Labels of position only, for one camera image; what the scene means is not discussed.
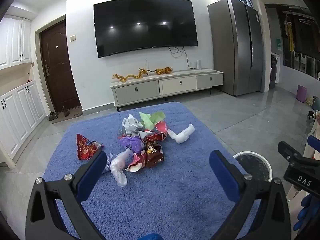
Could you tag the brown shoe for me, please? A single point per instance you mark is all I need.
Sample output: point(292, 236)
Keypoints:
point(53, 116)
point(65, 111)

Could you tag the golden dragon ornament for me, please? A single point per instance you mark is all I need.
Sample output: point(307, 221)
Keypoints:
point(130, 76)

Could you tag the golden tiger ornament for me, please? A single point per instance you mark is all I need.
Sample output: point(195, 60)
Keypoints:
point(163, 70)

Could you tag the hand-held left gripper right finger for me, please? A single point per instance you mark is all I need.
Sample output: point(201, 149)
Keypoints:
point(221, 175)

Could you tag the dark balcony window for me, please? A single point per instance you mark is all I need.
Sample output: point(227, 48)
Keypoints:
point(305, 45)

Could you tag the green paper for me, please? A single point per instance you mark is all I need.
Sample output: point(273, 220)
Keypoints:
point(150, 120)

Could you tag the white plastic bag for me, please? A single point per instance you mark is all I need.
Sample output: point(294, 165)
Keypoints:
point(120, 165)

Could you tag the white printed paper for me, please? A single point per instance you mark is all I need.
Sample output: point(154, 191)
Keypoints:
point(130, 125)

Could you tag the red snack wrapper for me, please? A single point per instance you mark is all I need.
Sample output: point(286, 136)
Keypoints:
point(86, 147)

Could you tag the brown door mat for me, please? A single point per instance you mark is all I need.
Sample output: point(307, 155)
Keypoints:
point(75, 113)

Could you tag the large black wall television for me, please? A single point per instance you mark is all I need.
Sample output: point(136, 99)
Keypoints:
point(145, 26)

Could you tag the yellow hanging garment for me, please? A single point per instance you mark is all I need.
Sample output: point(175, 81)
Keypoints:
point(290, 37)

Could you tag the blue fluffy mat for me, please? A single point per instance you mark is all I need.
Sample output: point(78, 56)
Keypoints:
point(162, 200)

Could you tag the white wall cabinets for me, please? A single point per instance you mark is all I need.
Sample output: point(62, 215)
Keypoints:
point(15, 42)

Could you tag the pink red wrapper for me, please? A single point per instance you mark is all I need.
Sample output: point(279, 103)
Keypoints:
point(162, 127)

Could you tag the white tissue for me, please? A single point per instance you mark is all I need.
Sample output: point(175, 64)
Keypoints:
point(182, 135)

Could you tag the grey double-door refrigerator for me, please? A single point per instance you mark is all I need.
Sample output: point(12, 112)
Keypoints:
point(230, 50)

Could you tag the purple wrapper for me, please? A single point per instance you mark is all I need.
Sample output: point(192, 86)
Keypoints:
point(135, 143)

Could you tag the dark brown entrance door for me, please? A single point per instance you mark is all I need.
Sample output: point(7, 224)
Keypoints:
point(60, 67)

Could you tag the shiny red crinkled wrapper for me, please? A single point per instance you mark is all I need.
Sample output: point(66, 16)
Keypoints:
point(156, 137)

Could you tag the red white torn wrapper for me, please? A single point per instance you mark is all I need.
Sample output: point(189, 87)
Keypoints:
point(136, 163)

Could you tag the white router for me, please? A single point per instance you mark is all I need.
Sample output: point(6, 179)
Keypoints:
point(199, 64)

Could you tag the person's right hand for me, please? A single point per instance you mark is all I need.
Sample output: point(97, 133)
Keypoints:
point(306, 212)

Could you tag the small silver wrapper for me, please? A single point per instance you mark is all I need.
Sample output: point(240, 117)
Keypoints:
point(109, 162)

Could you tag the white round trash bin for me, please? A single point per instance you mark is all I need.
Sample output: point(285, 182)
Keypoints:
point(252, 166)

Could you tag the grey white television cabinet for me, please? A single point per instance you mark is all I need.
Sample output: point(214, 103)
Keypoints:
point(175, 85)

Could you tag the small black object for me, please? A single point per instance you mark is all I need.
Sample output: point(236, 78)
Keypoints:
point(311, 115)

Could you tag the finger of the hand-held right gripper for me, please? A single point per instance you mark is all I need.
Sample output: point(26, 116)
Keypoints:
point(314, 143)
point(288, 151)

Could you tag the green wall sign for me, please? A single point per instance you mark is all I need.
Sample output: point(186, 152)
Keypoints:
point(278, 43)

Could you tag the white floor cabinets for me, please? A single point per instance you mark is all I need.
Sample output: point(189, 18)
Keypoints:
point(22, 115)

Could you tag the dark red snack bag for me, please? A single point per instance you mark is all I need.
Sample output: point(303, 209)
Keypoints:
point(153, 156)

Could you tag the purple bin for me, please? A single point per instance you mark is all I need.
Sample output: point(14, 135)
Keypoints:
point(301, 93)

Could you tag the pale yellow bag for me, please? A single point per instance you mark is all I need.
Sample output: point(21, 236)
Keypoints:
point(310, 100)

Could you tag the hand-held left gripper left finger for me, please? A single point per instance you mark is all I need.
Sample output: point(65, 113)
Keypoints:
point(91, 172)

